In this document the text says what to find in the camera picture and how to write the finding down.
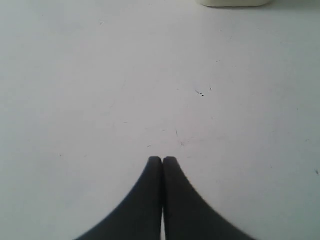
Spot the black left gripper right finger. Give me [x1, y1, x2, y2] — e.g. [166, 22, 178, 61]
[162, 156, 252, 240]

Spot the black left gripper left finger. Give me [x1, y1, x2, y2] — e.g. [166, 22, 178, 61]
[78, 156, 163, 240]

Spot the cream bin circle mark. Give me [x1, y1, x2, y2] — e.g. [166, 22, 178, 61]
[197, 0, 272, 8]

